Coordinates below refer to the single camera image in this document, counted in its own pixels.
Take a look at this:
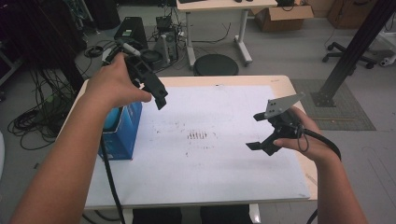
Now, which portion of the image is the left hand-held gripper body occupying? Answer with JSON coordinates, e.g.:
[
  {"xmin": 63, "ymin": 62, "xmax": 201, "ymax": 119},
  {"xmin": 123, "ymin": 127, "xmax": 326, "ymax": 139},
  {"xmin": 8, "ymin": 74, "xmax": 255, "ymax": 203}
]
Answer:
[{"xmin": 102, "ymin": 45, "xmax": 157, "ymax": 91}]

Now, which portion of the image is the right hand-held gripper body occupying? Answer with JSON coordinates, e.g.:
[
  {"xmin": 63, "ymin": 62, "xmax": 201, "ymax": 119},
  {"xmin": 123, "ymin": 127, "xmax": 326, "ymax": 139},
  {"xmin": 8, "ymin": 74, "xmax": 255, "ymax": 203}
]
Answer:
[{"xmin": 264, "ymin": 92, "xmax": 306, "ymax": 140}]

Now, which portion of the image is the blue cardboard box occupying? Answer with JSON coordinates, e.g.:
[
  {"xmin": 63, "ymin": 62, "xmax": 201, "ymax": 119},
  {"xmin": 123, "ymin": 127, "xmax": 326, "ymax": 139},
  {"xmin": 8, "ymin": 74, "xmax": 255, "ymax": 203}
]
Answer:
[{"xmin": 97, "ymin": 102, "xmax": 144, "ymax": 161}]

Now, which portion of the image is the person's left hand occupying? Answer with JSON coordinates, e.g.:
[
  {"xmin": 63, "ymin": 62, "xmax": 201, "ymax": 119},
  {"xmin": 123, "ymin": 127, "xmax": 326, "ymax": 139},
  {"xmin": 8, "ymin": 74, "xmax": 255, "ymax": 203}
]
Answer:
[{"xmin": 85, "ymin": 52, "xmax": 153, "ymax": 110}]

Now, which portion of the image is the person's right hand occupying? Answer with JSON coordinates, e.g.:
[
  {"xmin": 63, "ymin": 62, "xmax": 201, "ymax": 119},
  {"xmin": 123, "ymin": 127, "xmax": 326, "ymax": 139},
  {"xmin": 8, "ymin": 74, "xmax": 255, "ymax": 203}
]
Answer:
[{"xmin": 274, "ymin": 106, "xmax": 340, "ymax": 164}]

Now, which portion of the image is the black round device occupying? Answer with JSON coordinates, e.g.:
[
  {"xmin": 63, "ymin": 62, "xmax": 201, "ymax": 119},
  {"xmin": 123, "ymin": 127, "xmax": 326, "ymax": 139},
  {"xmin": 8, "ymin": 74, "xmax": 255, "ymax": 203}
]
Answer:
[{"xmin": 139, "ymin": 49, "xmax": 164, "ymax": 71}]

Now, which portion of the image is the grey computer tower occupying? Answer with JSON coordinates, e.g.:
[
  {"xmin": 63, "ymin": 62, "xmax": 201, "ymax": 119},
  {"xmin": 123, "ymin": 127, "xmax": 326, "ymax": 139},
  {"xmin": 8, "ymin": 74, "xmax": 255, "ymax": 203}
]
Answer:
[{"xmin": 153, "ymin": 27, "xmax": 180, "ymax": 71}]

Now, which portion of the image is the light wooden table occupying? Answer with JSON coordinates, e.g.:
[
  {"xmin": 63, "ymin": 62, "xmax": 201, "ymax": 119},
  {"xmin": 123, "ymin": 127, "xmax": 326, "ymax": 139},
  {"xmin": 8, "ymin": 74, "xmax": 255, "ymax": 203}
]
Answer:
[{"xmin": 57, "ymin": 74, "xmax": 319, "ymax": 224}]

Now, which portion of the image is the black computer tower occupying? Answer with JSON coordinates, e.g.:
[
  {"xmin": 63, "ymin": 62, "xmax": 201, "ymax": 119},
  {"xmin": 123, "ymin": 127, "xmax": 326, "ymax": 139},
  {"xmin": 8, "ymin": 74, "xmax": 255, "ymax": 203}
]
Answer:
[{"xmin": 113, "ymin": 16, "xmax": 149, "ymax": 50}]

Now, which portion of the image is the light wooden strip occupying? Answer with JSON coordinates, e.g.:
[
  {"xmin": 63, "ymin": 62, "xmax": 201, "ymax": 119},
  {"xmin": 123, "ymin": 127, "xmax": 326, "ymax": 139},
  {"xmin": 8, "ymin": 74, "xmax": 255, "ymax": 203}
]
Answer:
[{"xmin": 312, "ymin": 116, "xmax": 353, "ymax": 121}]

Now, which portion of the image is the small black box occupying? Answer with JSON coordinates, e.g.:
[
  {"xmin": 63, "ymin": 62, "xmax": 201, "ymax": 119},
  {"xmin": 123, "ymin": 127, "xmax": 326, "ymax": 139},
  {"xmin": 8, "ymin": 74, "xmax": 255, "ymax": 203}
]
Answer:
[{"xmin": 155, "ymin": 15, "xmax": 173, "ymax": 31}]

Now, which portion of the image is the black round stool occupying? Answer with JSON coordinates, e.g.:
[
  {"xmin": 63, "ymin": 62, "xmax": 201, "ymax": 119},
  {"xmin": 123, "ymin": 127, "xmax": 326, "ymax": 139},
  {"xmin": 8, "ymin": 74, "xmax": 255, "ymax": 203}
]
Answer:
[{"xmin": 192, "ymin": 53, "xmax": 240, "ymax": 77}]

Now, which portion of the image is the grey floor mat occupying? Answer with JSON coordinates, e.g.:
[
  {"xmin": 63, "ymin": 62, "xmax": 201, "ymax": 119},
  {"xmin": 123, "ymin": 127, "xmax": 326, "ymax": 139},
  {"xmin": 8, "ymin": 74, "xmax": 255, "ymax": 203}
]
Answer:
[{"xmin": 290, "ymin": 78, "xmax": 376, "ymax": 132}]

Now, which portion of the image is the black office chair base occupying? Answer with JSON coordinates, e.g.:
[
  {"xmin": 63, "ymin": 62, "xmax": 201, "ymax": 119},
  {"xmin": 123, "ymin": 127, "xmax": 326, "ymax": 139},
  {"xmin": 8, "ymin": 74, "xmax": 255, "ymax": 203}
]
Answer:
[{"xmin": 321, "ymin": 41, "xmax": 378, "ymax": 70}]

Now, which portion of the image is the open cardboard box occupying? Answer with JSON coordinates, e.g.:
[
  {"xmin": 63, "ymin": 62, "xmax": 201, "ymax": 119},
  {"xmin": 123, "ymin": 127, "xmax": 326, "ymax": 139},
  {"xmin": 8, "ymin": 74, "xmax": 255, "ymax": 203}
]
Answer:
[{"xmin": 250, "ymin": 4, "xmax": 315, "ymax": 33}]

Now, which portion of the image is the white desk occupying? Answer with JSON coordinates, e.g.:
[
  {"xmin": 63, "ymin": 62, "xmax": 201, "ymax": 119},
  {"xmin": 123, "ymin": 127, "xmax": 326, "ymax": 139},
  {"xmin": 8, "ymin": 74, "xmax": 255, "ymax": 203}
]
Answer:
[{"xmin": 176, "ymin": 0, "xmax": 278, "ymax": 68}]

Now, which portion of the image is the dark equipment rack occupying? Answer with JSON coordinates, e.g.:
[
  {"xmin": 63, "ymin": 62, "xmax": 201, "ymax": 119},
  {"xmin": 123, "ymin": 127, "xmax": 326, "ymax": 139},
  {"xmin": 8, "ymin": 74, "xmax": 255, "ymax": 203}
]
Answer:
[{"xmin": 0, "ymin": 0, "xmax": 89, "ymax": 94}]

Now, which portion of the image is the white device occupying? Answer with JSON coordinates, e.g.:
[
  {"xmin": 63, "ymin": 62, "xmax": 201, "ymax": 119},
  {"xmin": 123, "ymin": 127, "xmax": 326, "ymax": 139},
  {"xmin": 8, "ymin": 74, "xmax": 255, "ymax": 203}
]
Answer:
[{"xmin": 377, "ymin": 31, "xmax": 396, "ymax": 68}]

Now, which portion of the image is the closed brown cardboard box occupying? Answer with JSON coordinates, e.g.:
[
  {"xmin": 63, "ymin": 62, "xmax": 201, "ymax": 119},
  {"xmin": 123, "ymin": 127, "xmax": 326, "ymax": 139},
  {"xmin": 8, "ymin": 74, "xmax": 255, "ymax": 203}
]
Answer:
[{"xmin": 326, "ymin": 0, "xmax": 379, "ymax": 31}]

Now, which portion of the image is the thin black cord loop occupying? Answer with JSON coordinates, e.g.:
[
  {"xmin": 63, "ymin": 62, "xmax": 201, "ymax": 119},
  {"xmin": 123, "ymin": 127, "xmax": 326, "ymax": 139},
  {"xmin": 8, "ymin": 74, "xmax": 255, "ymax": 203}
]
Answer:
[{"xmin": 296, "ymin": 124, "xmax": 310, "ymax": 153}]

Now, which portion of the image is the grey cylindrical handle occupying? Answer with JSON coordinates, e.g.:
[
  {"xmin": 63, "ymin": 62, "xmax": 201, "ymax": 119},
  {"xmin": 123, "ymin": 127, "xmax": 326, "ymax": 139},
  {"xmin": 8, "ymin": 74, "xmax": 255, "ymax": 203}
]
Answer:
[{"xmin": 120, "ymin": 41, "xmax": 142, "ymax": 58}]

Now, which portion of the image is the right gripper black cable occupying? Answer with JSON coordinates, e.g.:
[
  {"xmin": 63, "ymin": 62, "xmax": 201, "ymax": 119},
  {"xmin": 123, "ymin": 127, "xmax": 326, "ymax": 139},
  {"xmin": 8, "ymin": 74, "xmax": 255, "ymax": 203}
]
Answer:
[{"xmin": 302, "ymin": 128, "xmax": 343, "ymax": 224}]

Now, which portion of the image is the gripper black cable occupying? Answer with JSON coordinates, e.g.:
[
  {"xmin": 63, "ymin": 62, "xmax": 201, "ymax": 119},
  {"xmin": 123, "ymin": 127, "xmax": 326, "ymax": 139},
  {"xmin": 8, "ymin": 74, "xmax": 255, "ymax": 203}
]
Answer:
[
  {"xmin": 100, "ymin": 134, "xmax": 126, "ymax": 224},
  {"xmin": 302, "ymin": 128, "xmax": 343, "ymax": 224}
]

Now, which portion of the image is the coiled black cable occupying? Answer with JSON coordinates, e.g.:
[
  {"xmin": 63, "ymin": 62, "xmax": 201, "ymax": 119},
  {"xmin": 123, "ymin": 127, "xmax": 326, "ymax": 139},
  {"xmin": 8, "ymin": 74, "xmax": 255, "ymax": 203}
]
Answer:
[{"xmin": 84, "ymin": 45, "xmax": 105, "ymax": 59}]

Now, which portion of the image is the loose black floor cable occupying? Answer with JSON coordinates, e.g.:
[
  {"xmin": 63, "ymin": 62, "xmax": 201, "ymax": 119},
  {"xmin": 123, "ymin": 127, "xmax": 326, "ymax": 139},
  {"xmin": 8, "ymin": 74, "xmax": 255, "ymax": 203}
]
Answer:
[{"xmin": 190, "ymin": 21, "xmax": 233, "ymax": 45}]

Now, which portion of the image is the black metal post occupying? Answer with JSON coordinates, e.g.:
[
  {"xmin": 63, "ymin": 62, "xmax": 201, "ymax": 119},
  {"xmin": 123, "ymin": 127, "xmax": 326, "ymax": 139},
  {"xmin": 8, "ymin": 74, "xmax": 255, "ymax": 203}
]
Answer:
[{"xmin": 310, "ymin": 0, "xmax": 396, "ymax": 108}]

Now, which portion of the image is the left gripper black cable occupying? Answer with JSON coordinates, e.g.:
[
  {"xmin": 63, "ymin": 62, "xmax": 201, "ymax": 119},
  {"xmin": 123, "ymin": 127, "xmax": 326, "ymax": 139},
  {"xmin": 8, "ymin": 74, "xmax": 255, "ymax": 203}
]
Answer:
[{"xmin": 100, "ymin": 134, "xmax": 126, "ymax": 224}]

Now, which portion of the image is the tangle of black cables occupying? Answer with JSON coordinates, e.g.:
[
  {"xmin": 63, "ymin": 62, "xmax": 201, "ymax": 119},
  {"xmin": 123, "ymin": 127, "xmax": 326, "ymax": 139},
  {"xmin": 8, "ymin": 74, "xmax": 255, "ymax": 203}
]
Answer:
[{"xmin": 7, "ymin": 66, "xmax": 80, "ymax": 152}]

